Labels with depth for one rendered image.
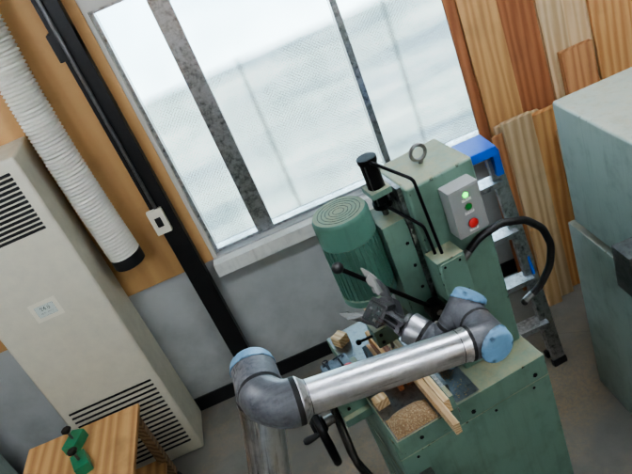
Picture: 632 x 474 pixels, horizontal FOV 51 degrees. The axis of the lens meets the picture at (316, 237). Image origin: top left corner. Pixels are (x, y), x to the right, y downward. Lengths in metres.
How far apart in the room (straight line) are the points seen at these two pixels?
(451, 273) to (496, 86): 1.50
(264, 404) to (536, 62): 2.34
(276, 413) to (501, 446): 1.10
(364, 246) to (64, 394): 2.02
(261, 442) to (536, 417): 1.07
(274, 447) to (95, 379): 1.81
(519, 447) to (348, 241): 1.02
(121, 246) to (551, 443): 2.00
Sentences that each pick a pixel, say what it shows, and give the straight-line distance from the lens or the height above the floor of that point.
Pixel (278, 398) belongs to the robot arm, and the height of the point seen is 1.43.
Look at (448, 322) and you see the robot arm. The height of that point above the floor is 1.27.
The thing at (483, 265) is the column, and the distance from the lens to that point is 2.16.
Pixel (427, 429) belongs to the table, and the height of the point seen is 0.89.
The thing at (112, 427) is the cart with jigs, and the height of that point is 0.53.
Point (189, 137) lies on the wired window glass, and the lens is 3.27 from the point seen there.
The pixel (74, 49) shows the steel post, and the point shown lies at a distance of 3.04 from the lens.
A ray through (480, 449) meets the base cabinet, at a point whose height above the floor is 0.57.
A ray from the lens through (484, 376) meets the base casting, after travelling 2.30.
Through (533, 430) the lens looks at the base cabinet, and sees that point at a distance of 2.51.
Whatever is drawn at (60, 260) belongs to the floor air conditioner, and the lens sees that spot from 3.14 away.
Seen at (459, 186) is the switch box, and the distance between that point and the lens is 1.93.
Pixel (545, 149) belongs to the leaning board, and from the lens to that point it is 3.41.
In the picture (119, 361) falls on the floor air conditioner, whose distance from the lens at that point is 3.41.
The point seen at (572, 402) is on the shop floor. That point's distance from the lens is 3.26.
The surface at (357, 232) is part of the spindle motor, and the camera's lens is 1.92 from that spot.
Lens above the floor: 2.42
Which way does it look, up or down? 29 degrees down
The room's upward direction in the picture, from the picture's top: 23 degrees counter-clockwise
